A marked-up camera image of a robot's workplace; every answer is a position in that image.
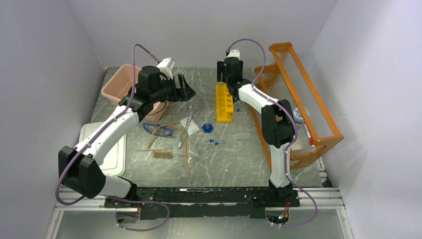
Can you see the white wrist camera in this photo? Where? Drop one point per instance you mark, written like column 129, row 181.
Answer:
column 166, row 65
column 233, row 53

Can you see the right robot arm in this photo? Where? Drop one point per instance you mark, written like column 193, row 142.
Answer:
column 277, row 125

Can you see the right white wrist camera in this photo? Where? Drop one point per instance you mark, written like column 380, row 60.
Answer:
column 233, row 53

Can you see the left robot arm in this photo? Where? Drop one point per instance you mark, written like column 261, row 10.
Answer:
column 79, row 167

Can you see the pink plastic bin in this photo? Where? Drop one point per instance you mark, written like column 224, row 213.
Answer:
column 118, row 87

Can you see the blue safety glasses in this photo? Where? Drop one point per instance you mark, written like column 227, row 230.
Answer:
column 157, row 130

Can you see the blue base graduated cylinder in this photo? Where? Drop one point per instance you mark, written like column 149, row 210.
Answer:
column 207, row 127

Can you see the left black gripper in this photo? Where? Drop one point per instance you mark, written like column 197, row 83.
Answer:
column 182, row 94

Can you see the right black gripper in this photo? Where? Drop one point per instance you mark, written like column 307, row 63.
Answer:
column 221, row 69

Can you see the white blue small jar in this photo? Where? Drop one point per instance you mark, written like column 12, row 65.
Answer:
column 298, row 118

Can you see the clear acrylic tube rack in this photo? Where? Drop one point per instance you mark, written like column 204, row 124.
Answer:
column 240, row 125

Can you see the white plastic lid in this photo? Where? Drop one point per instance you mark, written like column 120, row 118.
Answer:
column 115, row 161

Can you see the orange wooden shelf rack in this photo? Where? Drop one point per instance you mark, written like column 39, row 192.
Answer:
column 288, row 79

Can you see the metal forceps scissors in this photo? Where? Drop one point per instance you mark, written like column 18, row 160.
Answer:
column 190, row 114

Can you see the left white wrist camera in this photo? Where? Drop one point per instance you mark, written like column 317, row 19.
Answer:
column 166, row 65

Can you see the brown test tube brush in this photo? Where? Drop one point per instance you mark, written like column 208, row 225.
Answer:
column 160, row 153

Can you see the tan rubber tubing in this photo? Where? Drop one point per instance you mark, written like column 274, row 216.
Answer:
column 184, row 140

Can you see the yellow test tube rack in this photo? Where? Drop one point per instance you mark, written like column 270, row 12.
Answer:
column 224, row 103

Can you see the white paper packet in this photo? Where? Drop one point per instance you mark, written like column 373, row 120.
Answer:
column 189, row 125

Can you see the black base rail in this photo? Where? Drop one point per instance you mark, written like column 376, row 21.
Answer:
column 208, row 202

